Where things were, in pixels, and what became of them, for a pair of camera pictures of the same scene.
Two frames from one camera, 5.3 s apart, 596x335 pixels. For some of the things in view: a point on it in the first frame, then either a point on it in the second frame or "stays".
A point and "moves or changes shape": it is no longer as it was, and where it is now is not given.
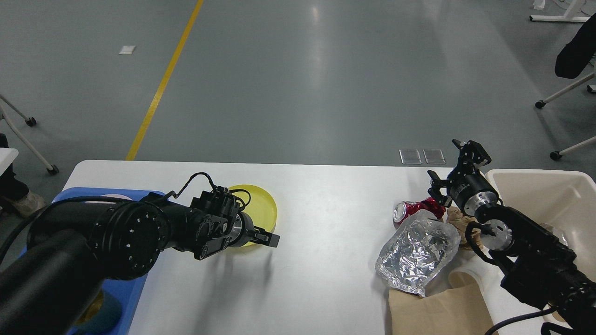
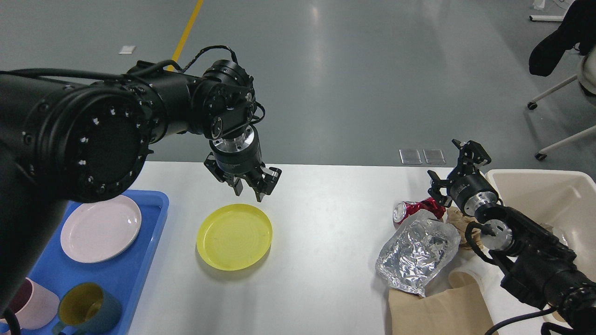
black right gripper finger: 470,152 stays
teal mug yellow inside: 102,316 stays
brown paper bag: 462,310 stays
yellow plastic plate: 261,208 moves or changes shape
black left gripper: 242,231 to 240,154
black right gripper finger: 436,183 stays
